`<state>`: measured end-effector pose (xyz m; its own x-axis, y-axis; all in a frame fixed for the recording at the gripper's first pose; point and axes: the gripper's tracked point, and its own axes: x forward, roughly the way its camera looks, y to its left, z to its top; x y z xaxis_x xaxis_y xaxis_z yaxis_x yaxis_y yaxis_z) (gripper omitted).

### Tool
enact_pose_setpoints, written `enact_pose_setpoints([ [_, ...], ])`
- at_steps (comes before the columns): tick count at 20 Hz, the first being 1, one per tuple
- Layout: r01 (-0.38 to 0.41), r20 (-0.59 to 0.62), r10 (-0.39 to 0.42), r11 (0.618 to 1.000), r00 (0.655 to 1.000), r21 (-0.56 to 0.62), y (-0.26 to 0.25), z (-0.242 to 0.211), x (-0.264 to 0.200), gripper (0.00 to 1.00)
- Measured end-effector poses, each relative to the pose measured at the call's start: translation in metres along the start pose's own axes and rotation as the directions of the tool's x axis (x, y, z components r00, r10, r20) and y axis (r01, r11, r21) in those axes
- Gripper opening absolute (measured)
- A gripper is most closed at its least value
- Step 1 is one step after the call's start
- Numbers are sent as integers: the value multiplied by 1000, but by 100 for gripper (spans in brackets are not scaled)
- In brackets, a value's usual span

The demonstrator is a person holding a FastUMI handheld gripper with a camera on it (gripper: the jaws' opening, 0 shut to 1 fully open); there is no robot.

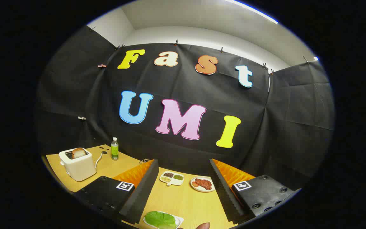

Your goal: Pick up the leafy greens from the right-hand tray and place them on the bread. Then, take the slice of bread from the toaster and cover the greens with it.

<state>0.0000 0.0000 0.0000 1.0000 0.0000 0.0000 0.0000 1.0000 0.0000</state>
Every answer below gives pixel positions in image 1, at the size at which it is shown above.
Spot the white toaster cable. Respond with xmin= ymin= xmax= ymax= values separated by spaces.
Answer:
xmin=95 ymin=152 xmax=107 ymax=168

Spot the white square plate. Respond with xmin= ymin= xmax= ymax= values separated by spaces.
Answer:
xmin=143 ymin=211 xmax=184 ymax=229

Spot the green label plastic bottle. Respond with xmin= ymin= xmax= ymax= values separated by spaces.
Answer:
xmin=111 ymin=137 xmax=119 ymax=161

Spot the black backdrop cloth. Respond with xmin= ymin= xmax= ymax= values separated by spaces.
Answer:
xmin=35 ymin=25 xmax=335 ymax=191

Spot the green lettuce leaf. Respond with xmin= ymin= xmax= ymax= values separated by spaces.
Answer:
xmin=145 ymin=211 xmax=177 ymax=229

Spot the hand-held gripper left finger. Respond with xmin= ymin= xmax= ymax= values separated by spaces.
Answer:
xmin=74 ymin=160 xmax=159 ymax=224

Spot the white divided dish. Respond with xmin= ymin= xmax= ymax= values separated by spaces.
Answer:
xmin=159 ymin=171 xmax=184 ymax=186

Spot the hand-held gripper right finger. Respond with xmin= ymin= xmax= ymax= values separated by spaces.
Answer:
xmin=209 ymin=158 xmax=295 ymax=223

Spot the white oval plate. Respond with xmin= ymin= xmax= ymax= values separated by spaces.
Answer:
xmin=190 ymin=176 xmax=216 ymax=193

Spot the red meat piece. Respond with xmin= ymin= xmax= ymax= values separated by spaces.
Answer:
xmin=195 ymin=178 xmax=213 ymax=190

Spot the white toaster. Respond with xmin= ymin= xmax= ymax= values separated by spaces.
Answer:
xmin=59 ymin=148 xmax=97 ymax=182

